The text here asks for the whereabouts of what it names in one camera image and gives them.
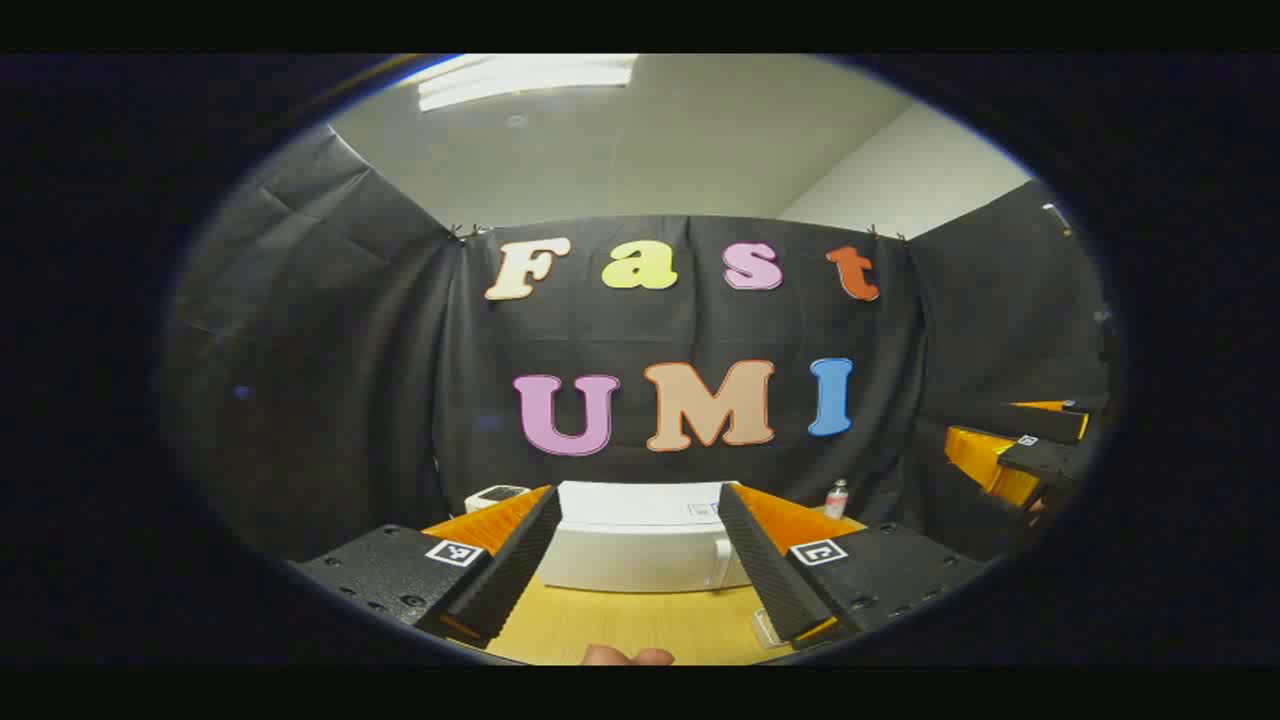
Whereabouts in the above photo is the small white device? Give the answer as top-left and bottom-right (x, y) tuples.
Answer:
(463, 484), (531, 516)

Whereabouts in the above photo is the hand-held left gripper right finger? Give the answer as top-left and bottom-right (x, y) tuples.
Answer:
(716, 482), (988, 648)

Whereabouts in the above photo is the ceiling light panel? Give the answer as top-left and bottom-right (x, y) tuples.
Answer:
(417, 54), (639, 113)

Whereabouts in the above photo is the white microwave oven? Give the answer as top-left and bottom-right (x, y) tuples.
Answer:
(535, 480), (753, 594)

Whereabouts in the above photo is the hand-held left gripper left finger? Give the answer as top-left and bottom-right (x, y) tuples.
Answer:
(290, 485), (564, 651)

